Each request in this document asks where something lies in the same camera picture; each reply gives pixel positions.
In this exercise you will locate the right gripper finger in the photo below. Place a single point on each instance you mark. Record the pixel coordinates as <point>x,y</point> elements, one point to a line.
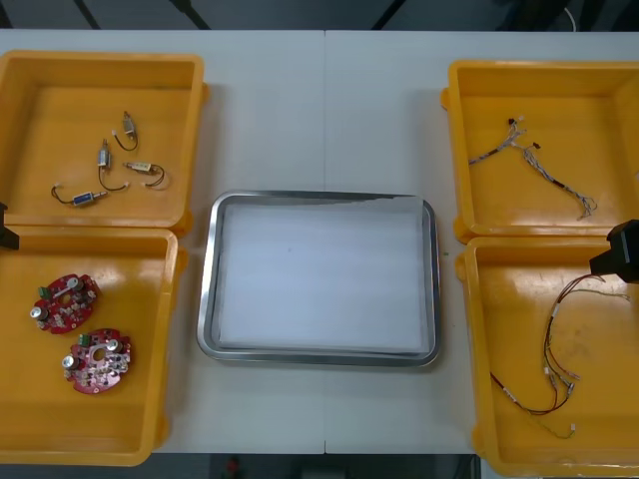
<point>626,237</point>
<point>616,263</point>

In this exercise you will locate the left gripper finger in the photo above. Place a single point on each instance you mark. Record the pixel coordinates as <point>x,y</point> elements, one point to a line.
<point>3,214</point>
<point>7,238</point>

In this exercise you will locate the blue label solenoid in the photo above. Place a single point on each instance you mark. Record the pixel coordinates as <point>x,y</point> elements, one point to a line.
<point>82,199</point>

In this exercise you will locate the round red circuit board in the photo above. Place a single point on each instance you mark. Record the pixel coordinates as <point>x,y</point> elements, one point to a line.
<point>62,304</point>
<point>97,366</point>

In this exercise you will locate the yellow-orange plastic bin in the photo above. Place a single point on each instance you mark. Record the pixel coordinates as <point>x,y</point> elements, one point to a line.
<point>125,279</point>
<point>549,100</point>
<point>509,309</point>
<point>60,100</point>

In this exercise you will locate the white label solenoid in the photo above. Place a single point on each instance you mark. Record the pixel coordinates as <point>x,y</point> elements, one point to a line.
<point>140,166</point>

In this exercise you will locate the red-black harness with terminals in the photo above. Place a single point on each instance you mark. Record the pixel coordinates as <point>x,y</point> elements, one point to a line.
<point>509,395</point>

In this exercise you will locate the steel tray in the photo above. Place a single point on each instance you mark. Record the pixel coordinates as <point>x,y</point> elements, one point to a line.
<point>208,279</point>

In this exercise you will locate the black stand leg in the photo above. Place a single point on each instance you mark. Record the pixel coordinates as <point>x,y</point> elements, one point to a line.
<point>192,15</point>
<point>385,15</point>

